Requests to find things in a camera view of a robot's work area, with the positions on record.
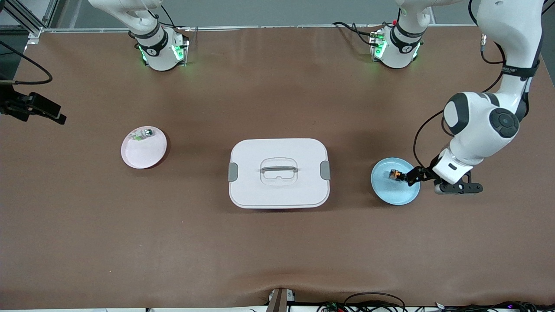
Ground white lidded storage box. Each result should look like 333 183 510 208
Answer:
228 138 331 209

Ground light blue round plate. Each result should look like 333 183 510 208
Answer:
370 157 421 206

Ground pink round plate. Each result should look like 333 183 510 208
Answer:
121 126 167 169

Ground brown table mat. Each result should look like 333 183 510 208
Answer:
0 24 555 310

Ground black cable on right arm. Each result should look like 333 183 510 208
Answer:
0 40 53 85

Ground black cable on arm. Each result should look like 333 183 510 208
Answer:
0 40 53 85
413 0 507 170

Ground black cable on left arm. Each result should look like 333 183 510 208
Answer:
413 0 507 170

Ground aluminium frame profile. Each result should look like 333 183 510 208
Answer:
0 0 59 39

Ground green switch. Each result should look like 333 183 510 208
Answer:
131 128 155 143

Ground black cable bundle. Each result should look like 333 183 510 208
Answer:
316 292 408 312
434 300 555 312

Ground black cables at arm base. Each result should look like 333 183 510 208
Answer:
332 21 391 48

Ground metal bracket at table edge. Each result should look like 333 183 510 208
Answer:
265 287 296 312

